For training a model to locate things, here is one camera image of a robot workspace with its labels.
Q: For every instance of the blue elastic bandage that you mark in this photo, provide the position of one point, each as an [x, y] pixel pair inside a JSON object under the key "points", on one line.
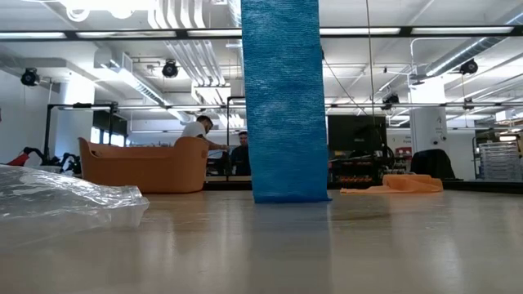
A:
{"points": [[286, 122]]}

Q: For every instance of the black aluminium table frame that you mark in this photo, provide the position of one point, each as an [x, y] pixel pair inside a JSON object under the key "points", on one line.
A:
{"points": [[482, 186]]}

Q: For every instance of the black office chair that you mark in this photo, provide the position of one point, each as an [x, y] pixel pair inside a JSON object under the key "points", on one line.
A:
{"points": [[433, 163]]}

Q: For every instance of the orange elastic bandage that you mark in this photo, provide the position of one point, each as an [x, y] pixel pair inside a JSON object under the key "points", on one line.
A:
{"points": [[408, 184]]}

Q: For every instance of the black overhead beam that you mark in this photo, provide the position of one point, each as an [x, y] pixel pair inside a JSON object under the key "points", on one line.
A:
{"points": [[405, 31]]}

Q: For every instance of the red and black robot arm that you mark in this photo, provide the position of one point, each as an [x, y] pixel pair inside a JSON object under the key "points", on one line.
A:
{"points": [[18, 160]]}

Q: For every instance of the black rectangular rig frame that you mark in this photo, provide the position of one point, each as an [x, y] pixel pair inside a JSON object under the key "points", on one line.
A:
{"points": [[228, 122], [48, 122]]}

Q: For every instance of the black display panel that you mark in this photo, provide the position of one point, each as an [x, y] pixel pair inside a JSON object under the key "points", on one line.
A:
{"points": [[351, 130]]}

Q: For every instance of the black ceiling spotlight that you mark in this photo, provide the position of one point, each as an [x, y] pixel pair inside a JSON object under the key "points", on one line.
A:
{"points": [[469, 66], [30, 77], [390, 100], [170, 68]]}

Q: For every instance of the clear plastic bag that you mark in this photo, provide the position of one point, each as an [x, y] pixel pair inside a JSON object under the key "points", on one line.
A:
{"points": [[65, 200]]}

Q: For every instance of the person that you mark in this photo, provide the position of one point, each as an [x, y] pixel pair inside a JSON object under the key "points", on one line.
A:
{"points": [[241, 157], [196, 130]]}

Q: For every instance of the orange plastic basin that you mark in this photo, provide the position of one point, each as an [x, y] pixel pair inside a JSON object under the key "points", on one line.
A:
{"points": [[143, 169]]}

